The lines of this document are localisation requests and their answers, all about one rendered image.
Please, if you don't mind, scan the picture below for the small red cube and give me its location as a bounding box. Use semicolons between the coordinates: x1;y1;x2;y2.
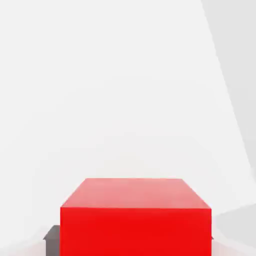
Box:
59;177;213;256

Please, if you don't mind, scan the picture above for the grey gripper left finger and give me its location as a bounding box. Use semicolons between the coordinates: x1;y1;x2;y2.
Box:
23;224;61;256

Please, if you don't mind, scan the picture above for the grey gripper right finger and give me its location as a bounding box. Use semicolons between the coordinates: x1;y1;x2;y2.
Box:
211;235;233;256

